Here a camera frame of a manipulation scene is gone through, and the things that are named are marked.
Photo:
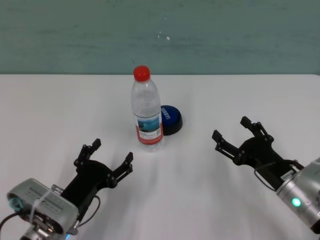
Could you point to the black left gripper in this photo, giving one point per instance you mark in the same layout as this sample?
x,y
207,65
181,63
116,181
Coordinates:
x,y
90,177

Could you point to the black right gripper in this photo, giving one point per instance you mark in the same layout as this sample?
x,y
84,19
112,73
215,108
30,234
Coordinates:
x,y
262,155

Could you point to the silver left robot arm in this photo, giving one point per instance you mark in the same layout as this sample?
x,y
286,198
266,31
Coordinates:
x,y
35,235

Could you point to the clear water bottle red cap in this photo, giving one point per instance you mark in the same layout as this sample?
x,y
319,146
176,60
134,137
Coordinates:
x,y
146,112

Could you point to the blue push button black base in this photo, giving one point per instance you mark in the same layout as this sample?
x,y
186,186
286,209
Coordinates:
x,y
171,117

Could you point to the white zip tie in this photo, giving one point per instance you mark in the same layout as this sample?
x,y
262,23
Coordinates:
x,y
41,201

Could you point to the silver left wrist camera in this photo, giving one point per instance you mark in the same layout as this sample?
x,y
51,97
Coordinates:
x,y
57,207

